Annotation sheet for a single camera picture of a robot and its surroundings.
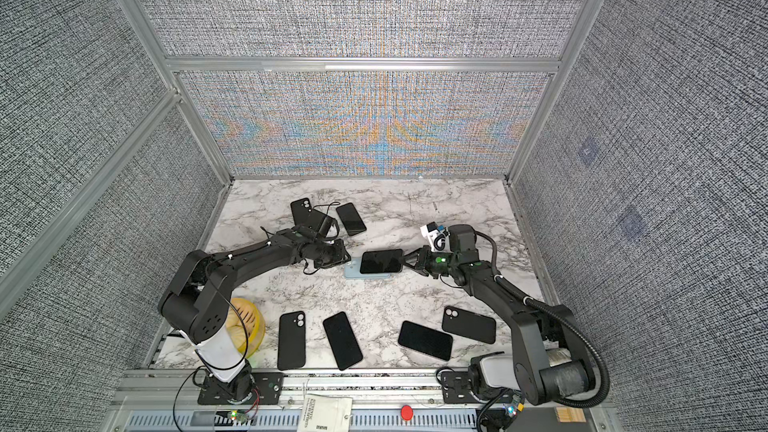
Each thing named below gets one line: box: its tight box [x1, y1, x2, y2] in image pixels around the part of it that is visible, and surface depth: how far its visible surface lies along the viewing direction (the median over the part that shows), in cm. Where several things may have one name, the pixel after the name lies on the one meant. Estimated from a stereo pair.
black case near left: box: [277, 311, 307, 370], surface depth 83 cm
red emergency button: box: [400, 404, 414, 421], surface depth 70 cm
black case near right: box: [442, 306, 496, 344], surface depth 86 cm
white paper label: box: [297, 394, 353, 432], surface depth 70 cm
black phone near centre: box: [323, 311, 363, 371], surface depth 83 cm
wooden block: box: [556, 407, 587, 423], surface depth 70 cm
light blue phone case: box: [344, 257, 391, 279], surface depth 95 cm
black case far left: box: [290, 197, 318, 229], surface depth 113 cm
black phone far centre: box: [336, 202, 367, 236], surface depth 108 cm
